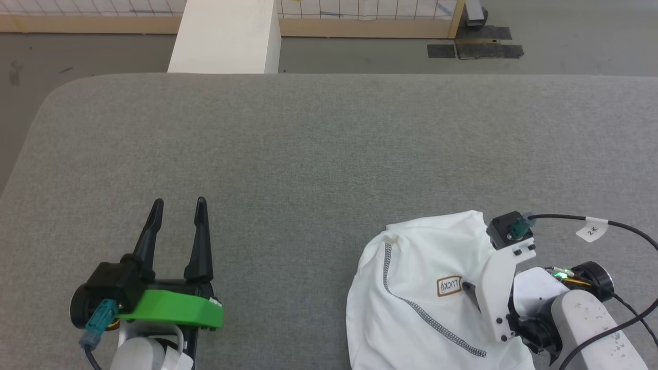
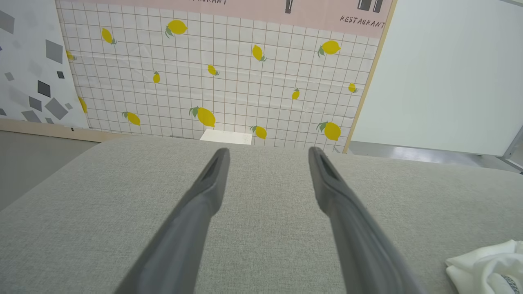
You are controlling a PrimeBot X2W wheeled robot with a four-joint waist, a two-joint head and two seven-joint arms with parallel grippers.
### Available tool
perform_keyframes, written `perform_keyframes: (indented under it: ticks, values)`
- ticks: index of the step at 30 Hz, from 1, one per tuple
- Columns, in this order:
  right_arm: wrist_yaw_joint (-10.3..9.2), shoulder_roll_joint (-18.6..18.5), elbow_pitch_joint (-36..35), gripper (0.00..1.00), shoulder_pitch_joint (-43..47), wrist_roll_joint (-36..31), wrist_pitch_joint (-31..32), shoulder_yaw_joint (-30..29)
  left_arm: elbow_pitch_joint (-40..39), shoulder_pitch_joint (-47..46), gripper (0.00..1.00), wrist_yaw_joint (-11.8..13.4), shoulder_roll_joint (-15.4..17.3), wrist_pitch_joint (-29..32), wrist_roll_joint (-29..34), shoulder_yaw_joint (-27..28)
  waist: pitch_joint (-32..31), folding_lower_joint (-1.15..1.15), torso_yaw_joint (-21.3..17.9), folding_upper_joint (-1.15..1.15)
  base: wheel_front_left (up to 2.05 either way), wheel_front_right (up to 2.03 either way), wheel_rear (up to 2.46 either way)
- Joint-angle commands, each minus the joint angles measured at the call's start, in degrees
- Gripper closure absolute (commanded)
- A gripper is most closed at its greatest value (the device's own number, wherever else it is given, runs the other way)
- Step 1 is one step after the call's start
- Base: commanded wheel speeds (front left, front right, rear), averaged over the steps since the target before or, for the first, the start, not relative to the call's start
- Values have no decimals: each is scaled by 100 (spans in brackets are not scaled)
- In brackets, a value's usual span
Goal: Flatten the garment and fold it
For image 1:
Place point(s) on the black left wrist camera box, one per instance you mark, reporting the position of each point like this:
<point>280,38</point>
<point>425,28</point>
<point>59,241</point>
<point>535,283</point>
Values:
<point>113,282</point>

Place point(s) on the metal partition foot with caster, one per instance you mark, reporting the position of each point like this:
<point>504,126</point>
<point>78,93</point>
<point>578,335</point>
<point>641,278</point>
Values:
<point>475,13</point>

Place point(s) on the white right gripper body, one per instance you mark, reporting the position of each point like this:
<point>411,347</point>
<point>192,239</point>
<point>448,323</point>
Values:
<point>501,293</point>

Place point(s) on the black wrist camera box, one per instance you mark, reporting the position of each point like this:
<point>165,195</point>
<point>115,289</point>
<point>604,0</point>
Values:
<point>506,231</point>
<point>113,282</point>

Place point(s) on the white box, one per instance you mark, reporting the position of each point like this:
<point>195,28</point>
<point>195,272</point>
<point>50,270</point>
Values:
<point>226,41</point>

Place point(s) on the small black floor tape patch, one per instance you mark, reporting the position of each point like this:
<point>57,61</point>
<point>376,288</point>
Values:
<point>442,51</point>

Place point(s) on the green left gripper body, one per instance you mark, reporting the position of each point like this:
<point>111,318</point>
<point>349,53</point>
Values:
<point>175,308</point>

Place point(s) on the white garment with grey stitching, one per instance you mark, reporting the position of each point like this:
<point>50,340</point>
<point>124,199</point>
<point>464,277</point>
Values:
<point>411,288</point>

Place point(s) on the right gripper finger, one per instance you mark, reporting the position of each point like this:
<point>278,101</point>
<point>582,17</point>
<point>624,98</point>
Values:
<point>470,294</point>

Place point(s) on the grey fabric sofa cushion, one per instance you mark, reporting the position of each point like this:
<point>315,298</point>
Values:
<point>308,154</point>

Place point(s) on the lemon print partition screen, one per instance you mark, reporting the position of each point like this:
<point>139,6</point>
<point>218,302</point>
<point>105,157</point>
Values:
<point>360,26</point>

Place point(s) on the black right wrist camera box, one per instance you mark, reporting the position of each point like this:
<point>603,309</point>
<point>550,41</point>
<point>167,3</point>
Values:
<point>506,231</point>

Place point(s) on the narrow black floor tape patch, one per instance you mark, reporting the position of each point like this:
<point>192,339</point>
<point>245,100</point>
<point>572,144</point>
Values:
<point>486,33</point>

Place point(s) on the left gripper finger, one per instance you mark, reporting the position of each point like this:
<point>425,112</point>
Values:
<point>146,241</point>
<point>200,246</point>

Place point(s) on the large black floor tape patch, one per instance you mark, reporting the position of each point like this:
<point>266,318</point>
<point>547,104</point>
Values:
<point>488,50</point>

